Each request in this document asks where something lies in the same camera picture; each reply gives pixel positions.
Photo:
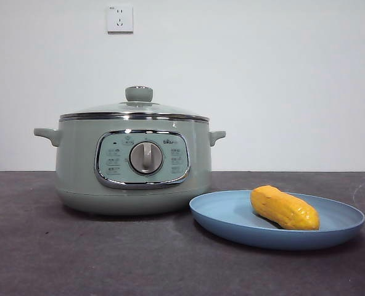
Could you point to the glass lid with round knob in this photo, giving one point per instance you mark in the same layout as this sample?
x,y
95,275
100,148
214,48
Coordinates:
x,y
138,94

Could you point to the yellow corn cob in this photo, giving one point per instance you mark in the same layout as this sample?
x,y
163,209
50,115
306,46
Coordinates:
x,y
284,208

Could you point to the blue round plate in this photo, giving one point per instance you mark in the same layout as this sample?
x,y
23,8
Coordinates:
x,y
225,216

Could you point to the pale green electric steamer pot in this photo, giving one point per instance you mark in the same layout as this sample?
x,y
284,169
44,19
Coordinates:
x,y
77,172

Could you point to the white wall socket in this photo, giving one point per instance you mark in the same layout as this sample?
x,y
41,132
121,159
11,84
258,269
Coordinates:
x,y
120,19

